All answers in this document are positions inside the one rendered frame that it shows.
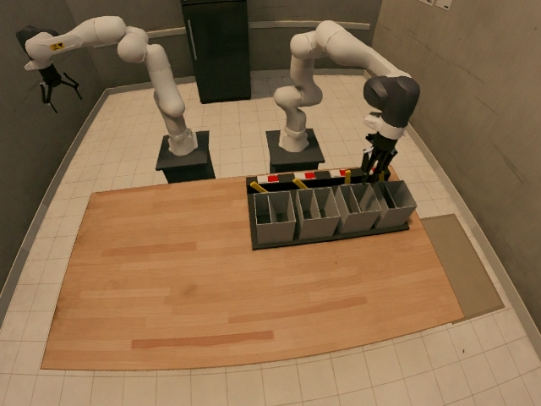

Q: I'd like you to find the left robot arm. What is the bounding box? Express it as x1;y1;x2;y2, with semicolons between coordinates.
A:
274;20;420;152

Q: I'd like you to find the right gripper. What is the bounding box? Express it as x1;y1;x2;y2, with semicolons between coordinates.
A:
38;63;82;113

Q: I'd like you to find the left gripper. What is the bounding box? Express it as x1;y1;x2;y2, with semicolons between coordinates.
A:
361;131;398;185

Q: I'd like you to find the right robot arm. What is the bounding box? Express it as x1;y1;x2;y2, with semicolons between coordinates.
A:
16;16;198;156

